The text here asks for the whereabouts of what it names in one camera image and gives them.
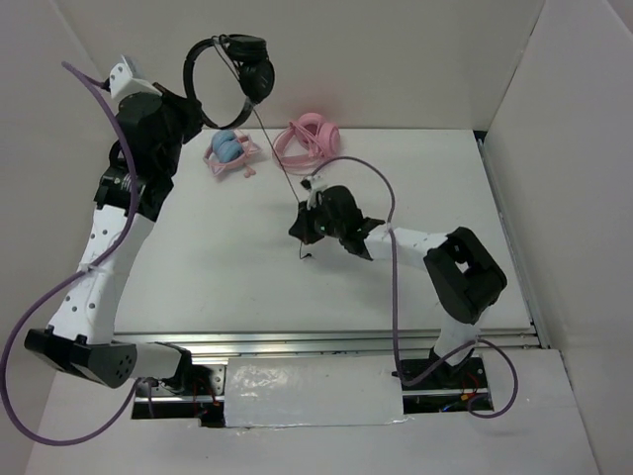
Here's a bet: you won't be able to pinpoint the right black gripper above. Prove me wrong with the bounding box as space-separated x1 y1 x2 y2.
291 195 346 243

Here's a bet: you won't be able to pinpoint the black wired headphones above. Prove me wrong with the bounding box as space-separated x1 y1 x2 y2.
182 33 316 263

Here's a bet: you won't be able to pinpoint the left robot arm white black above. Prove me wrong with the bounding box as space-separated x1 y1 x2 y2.
24 90 203 395

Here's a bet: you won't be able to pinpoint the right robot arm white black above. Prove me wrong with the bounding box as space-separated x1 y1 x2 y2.
289 178 507 388

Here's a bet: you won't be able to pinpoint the pink blue cat-ear headphones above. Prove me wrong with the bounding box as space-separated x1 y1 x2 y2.
203 130 261 178

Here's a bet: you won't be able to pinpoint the pink gaming headphones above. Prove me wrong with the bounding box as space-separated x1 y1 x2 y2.
272 113 341 175

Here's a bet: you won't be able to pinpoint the white taped cover sheet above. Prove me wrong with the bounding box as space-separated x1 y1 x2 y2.
225 355 404 428

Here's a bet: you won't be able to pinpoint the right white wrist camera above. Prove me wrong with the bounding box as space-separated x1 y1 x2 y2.
300 173 327 210

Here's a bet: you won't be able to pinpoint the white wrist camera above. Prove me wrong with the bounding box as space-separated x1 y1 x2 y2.
109 54 160 102
300 173 327 210

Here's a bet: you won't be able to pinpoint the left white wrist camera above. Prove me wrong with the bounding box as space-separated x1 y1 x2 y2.
109 54 160 102

